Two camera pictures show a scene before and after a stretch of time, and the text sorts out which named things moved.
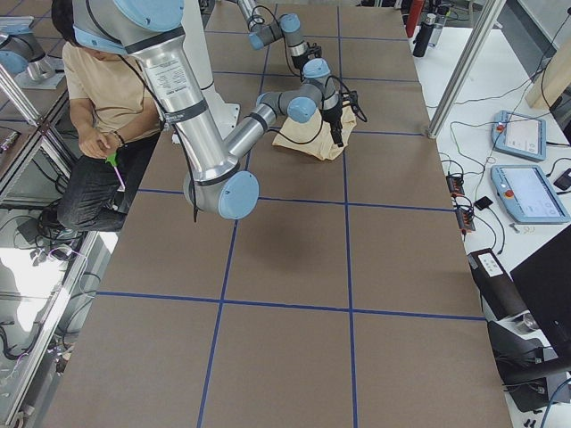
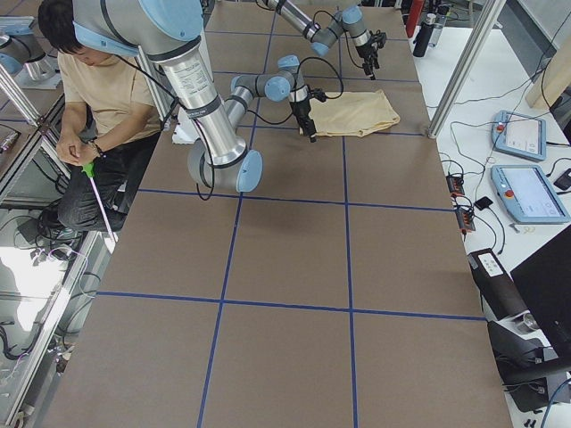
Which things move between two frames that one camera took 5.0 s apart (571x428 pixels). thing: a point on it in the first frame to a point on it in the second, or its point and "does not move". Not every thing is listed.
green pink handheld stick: [113, 160] to [88, 169]
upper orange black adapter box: [455, 185] does not move
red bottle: [415, 11] does not move
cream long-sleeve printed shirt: [316, 136] to [351, 112]
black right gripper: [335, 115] to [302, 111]
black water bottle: [424, 35] does not move
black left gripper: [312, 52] to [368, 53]
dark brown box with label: [498, 289] does not move
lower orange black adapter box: [465, 219] does not move
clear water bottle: [439, 23] does not move
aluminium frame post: [466, 69] does not move
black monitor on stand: [533, 369] does not move
